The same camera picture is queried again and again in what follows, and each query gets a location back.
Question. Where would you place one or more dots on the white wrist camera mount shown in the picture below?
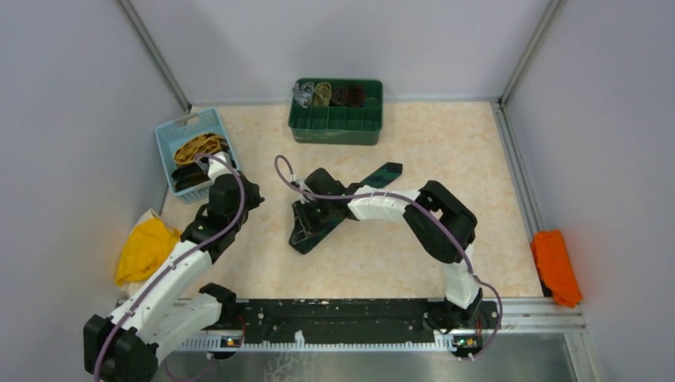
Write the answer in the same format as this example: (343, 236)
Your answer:
(300, 190)

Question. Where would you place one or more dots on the green plaid tie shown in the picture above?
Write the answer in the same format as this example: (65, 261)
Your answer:
(383, 176)

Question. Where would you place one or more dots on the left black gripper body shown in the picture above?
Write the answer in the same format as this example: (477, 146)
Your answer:
(251, 200)

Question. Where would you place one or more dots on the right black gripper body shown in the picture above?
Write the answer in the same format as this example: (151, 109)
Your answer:
(314, 216)

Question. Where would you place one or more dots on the yellow cloth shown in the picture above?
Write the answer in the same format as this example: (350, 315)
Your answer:
(148, 245)

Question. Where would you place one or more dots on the green compartment organizer box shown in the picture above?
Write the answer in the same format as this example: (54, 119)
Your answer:
(356, 126)

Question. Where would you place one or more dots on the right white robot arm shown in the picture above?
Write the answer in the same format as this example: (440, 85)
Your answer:
(442, 224)

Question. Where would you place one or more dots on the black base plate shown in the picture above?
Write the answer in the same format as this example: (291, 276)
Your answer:
(361, 321)

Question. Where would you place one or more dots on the olive rolled tie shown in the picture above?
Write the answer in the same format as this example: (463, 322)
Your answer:
(322, 94)

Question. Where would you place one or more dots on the dark navy tie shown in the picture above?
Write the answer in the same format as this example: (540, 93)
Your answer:
(195, 174)

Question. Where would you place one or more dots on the red black rolled tie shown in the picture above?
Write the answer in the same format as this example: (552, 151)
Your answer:
(355, 96)

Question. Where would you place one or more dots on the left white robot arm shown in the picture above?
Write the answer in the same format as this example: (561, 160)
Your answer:
(135, 338)

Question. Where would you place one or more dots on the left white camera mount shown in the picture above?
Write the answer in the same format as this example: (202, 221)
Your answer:
(217, 165)

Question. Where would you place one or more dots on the silver rolled tie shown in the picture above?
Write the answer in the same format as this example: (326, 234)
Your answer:
(303, 94)

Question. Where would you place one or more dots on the yellow patterned tie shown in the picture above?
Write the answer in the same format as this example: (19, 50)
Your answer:
(208, 143)

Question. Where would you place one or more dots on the brown rolled tie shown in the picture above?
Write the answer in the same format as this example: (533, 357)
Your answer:
(339, 96)

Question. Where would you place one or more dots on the orange cloth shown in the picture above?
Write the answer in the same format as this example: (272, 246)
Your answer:
(554, 267)

